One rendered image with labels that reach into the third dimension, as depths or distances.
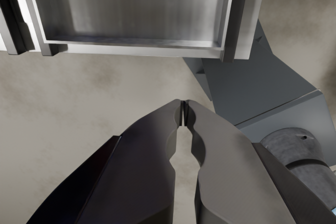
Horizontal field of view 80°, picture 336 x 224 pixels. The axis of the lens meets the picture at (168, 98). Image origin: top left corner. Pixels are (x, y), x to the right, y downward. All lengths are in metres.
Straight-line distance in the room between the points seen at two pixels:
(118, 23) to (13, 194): 2.56
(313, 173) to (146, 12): 0.44
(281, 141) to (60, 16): 0.52
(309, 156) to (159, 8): 0.43
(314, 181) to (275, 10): 0.98
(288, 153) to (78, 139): 1.55
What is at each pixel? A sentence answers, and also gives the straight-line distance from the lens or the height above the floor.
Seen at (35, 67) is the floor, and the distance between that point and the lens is 1.60.
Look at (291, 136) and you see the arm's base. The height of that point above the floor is 0.82.
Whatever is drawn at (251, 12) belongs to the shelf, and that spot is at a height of 0.88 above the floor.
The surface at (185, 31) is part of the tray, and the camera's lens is 0.33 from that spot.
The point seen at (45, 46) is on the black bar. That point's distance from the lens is 0.37.
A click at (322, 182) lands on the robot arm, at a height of 0.93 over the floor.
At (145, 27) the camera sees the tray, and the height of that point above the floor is 0.88.
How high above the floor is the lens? 1.20
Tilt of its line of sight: 60 degrees down
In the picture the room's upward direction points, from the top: 174 degrees counter-clockwise
